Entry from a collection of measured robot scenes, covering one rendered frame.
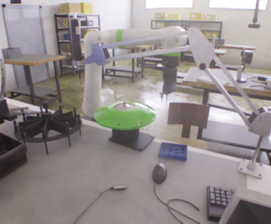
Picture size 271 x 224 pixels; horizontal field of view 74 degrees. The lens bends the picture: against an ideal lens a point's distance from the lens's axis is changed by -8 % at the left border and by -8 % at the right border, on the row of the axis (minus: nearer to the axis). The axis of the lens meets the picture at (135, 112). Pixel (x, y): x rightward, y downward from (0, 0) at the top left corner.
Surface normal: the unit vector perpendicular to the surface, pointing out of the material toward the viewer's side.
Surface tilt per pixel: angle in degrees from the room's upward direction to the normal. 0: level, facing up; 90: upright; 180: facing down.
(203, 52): 90
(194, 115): 90
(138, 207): 0
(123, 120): 23
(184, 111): 90
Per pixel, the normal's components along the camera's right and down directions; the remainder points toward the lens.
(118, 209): 0.00, -0.91
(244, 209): -0.74, 0.52
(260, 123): -0.26, 0.40
